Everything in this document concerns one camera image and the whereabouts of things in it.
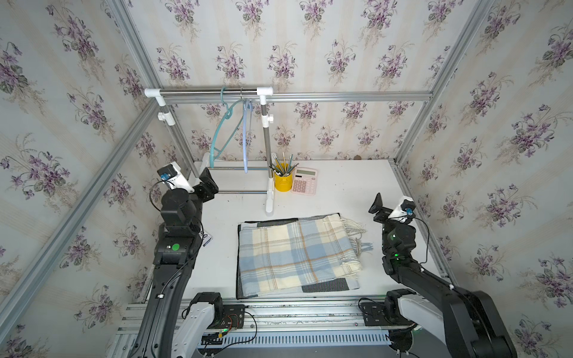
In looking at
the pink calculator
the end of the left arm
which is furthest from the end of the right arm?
the end of the left arm

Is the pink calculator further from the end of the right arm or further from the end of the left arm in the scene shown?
the end of the left arm

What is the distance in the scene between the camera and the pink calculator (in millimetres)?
1092
